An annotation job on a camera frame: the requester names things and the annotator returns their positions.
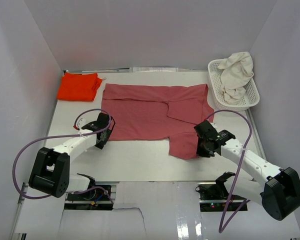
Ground folded orange t-shirt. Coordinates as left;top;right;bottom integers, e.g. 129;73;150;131
57;72;103;102

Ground white t-shirt in basket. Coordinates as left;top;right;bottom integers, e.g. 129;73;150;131
218;51;254;105

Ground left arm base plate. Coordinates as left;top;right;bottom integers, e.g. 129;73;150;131
64;184;117;211

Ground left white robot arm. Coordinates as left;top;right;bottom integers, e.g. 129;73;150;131
28;112;116;200

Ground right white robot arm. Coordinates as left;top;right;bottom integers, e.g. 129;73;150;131
194;120;300;221

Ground papers at table back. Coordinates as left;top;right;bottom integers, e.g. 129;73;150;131
129;66;179;73

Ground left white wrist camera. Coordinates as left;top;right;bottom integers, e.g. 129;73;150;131
73;117;87;131

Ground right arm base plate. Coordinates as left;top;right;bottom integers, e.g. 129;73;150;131
195;183;248;213

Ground pink t-shirt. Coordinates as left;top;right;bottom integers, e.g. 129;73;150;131
101;83;214;160

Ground white perforated plastic basket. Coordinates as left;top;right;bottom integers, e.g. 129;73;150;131
207;57;260;111

